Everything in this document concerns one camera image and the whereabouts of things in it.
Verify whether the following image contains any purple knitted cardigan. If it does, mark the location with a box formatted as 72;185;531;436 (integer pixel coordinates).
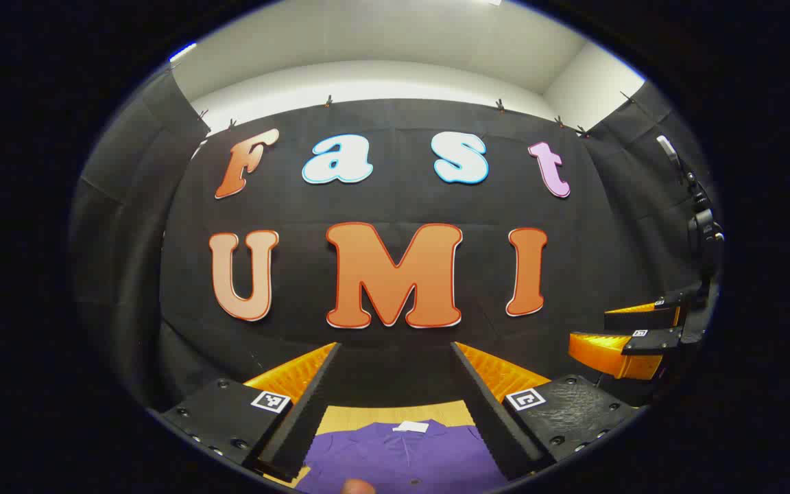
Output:
296;420;509;494

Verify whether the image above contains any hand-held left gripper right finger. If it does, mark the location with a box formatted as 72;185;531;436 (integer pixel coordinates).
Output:
450;341;643;481

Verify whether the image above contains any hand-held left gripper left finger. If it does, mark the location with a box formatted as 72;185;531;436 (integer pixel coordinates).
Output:
160;342;342;482

